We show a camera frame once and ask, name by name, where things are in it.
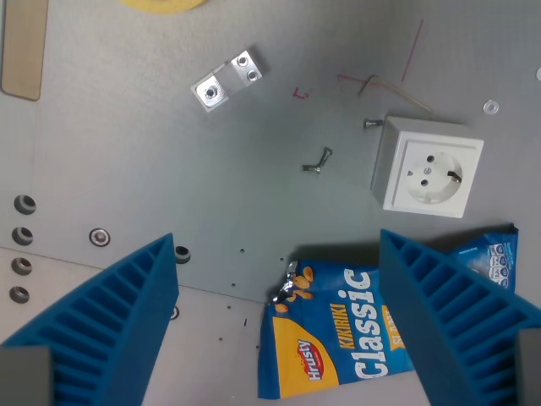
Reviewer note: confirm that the white electrical wall socket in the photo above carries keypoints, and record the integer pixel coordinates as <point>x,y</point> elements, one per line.
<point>427,169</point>

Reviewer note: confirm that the wooden board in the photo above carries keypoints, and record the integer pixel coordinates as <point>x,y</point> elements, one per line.
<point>23,46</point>

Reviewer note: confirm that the small metal screw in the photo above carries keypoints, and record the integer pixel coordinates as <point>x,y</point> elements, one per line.
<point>326,155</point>
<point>373,123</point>
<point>309,168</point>

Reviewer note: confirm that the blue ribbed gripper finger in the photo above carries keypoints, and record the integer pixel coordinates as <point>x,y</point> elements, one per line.
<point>105,321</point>
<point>456,321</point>

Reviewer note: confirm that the blue Hrusty Classic snack bag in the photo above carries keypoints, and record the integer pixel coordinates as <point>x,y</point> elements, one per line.
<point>338,338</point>

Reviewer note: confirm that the yellow round object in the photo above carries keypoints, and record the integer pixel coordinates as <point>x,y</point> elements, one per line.
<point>162,5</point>

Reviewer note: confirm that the countersunk bolt in plate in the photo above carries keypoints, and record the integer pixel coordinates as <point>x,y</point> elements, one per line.
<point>100,237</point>

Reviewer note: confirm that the metal allen key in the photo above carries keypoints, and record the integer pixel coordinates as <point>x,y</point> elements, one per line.
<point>389,88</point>

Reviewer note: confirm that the aluminium bracket with holes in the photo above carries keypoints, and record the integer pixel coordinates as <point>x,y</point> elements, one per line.
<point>228,80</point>

